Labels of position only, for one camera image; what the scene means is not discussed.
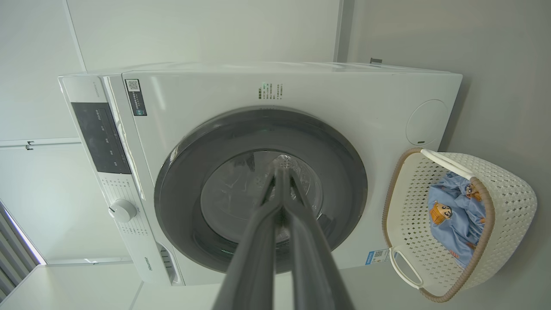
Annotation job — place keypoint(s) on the white plastic control dial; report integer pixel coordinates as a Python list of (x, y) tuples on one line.
[(123, 211)]

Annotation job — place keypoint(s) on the glass washing machine door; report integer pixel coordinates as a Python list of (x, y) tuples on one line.
[(181, 193)]

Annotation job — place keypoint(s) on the small dark grey bracket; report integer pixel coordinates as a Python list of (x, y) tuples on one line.
[(376, 60)]

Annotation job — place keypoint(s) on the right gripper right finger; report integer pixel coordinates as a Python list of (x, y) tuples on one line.
[(310, 267)]

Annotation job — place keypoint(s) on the white front-load washing machine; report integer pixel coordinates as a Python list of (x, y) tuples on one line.
[(344, 107)]

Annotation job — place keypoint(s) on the cream perforated laundry basket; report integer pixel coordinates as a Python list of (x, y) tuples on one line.
[(409, 206)]

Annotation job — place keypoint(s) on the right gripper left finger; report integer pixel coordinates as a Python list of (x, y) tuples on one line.
[(254, 258)]

